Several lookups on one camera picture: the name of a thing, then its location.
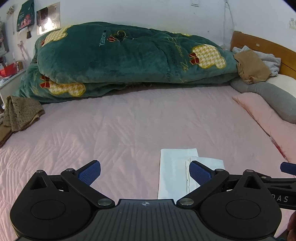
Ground wooden headboard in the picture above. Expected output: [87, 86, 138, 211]
[230, 31, 296, 80]

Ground framed wall picture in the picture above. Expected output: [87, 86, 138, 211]
[0, 22, 10, 52]

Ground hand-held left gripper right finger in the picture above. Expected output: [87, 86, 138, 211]
[176, 160, 267, 207]

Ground green hanging wall poster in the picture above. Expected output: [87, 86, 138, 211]
[17, 0, 35, 32]

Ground white wall cable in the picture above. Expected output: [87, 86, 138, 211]
[223, 0, 234, 50]

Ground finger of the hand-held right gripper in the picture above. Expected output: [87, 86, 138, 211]
[280, 162, 296, 173]
[259, 175, 296, 193]

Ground red box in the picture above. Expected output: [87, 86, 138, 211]
[0, 65, 15, 77]

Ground shiny photo wall poster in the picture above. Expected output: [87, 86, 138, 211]
[36, 2, 61, 36]

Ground brown wooden board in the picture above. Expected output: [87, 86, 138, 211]
[0, 125, 13, 148]

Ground light grey garment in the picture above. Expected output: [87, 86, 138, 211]
[232, 46, 281, 77]

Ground tan garment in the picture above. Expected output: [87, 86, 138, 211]
[233, 49, 271, 84]

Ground pink pillow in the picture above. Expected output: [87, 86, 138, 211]
[232, 92, 296, 164]

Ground pink quilted bed sheet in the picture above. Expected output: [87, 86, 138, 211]
[0, 85, 296, 241]

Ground brown knitted cloth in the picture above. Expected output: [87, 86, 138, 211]
[3, 95, 45, 132]

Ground grey and white pillow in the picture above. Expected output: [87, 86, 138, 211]
[230, 74, 296, 124]

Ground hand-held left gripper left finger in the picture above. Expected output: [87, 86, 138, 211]
[30, 160, 115, 207]

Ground white cloth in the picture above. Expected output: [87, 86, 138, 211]
[158, 148, 225, 200]

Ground green printed plush blanket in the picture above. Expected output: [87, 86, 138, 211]
[14, 22, 240, 104]

